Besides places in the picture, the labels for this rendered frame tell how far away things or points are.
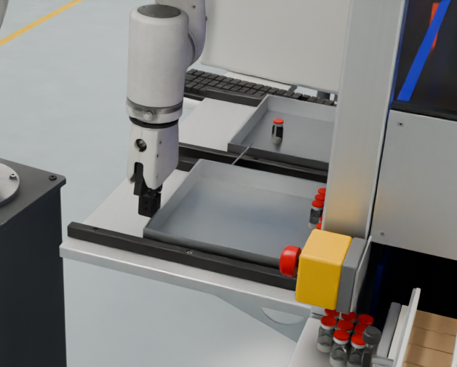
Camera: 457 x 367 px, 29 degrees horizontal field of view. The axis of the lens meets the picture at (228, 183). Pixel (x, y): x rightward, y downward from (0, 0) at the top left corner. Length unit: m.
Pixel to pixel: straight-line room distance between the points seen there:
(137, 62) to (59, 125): 2.63
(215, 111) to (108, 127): 2.05
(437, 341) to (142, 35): 0.57
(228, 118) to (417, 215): 0.76
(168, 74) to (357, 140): 0.31
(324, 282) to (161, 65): 0.39
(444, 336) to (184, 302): 1.66
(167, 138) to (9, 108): 2.77
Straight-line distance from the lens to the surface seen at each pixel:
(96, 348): 2.56
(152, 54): 1.24
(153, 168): 1.30
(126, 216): 1.44
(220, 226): 1.41
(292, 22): 2.16
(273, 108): 1.85
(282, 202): 1.50
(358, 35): 1.05
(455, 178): 1.10
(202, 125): 1.76
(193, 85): 2.10
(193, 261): 1.31
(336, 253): 1.10
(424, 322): 1.18
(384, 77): 1.06
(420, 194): 1.12
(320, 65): 2.16
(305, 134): 1.76
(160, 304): 2.73
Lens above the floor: 1.61
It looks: 28 degrees down
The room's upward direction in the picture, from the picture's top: 4 degrees clockwise
